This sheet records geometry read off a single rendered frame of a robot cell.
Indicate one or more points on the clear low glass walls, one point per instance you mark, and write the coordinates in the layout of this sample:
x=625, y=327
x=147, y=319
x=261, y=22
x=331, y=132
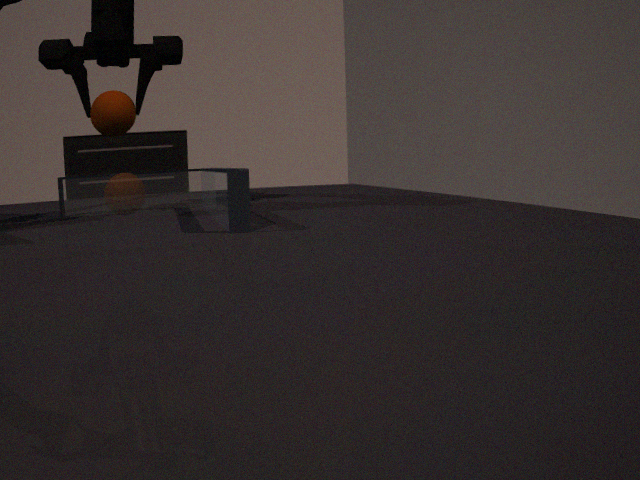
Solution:
x=164, y=191

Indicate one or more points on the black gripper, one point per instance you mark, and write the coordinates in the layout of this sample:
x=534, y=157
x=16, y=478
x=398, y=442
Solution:
x=112, y=30

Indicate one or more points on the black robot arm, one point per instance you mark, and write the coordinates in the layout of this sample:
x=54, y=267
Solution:
x=87, y=42

